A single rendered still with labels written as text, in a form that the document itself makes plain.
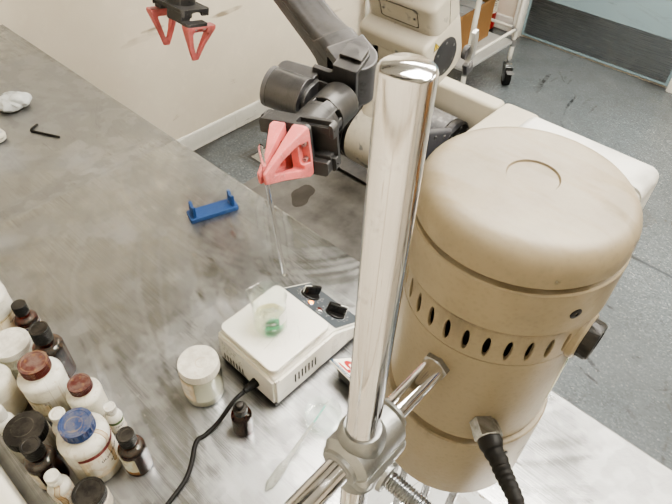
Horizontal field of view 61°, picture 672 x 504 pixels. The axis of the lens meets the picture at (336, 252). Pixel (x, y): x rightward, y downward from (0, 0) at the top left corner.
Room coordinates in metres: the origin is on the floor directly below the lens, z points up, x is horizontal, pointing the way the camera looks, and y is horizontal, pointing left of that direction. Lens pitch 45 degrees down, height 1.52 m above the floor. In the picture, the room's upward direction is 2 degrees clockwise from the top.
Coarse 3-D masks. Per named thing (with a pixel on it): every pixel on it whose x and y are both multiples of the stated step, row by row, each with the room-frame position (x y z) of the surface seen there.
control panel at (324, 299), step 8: (288, 288) 0.62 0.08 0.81; (296, 288) 0.63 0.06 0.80; (296, 296) 0.60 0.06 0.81; (320, 296) 0.62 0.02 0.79; (328, 296) 0.63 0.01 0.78; (312, 304) 0.59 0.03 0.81; (320, 304) 0.60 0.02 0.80; (320, 312) 0.57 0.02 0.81; (328, 320) 0.55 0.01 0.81; (336, 320) 0.56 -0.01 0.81; (344, 320) 0.57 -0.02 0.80; (352, 320) 0.57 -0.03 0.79
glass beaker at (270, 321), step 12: (252, 288) 0.53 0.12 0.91; (264, 288) 0.54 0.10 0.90; (276, 288) 0.54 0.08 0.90; (252, 300) 0.53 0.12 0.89; (264, 300) 0.54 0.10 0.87; (276, 300) 0.54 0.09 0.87; (252, 312) 0.51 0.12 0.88; (264, 312) 0.50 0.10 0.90; (276, 312) 0.50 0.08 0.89; (264, 324) 0.50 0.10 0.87; (276, 324) 0.50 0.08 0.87; (264, 336) 0.50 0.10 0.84; (276, 336) 0.50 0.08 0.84
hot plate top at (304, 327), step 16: (288, 304) 0.56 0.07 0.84; (304, 304) 0.57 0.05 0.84; (240, 320) 0.53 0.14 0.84; (288, 320) 0.53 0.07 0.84; (304, 320) 0.53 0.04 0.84; (320, 320) 0.53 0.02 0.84; (240, 336) 0.50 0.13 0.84; (256, 336) 0.50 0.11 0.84; (288, 336) 0.50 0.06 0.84; (304, 336) 0.50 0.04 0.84; (320, 336) 0.51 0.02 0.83; (256, 352) 0.47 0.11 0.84; (272, 352) 0.47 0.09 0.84; (288, 352) 0.47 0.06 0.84; (272, 368) 0.45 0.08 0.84
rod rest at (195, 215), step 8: (224, 200) 0.90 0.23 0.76; (232, 200) 0.88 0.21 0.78; (192, 208) 0.84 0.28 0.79; (200, 208) 0.87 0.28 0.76; (208, 208) 0.87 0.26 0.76; (216, 208) 0.87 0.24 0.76; (224, 208) 0.87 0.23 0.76; (232, 208) 0.87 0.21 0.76; (192, 216) 0.84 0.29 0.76; (200, 216) 0.84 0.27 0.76; (208, 216) 0.85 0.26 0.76; (216, 216) 0.86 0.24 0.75
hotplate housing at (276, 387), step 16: (224, 336) 0.51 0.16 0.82; (336, 336) 0.53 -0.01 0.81; (352, 336) 0.56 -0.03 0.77; (224, 352) 0.51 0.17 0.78; (240, 352) 0.49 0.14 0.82; (304, 352) 0.49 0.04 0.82; (320, 352) 0.50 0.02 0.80; (336, 352) 0.54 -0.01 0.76; (240, 368) 0.48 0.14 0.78; (256, 368) 0.46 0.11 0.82; (288, 368) 0.46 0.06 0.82; (304, 368) 0.48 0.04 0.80; (256, 384) 0.45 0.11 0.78; (272, 384) 0.44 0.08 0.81; (288, 384) 0.45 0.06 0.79; (272, 400) 0.44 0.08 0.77
